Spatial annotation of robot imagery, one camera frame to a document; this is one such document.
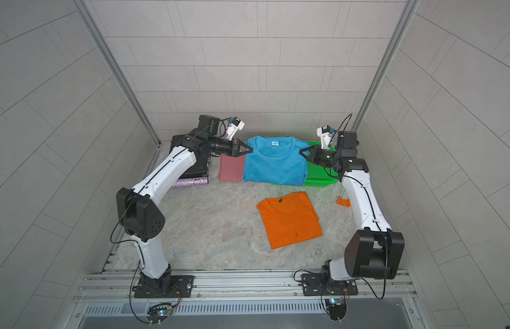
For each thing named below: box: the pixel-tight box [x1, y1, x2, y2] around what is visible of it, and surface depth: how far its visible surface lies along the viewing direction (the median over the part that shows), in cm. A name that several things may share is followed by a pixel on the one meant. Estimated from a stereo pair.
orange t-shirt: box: [257, 191, 323, 250], surface depth 89 cm
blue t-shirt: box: [242, 135, 310, 187], surface depth 80 cm
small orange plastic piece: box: [335, 196, 352, 208], surface depth 93 cm
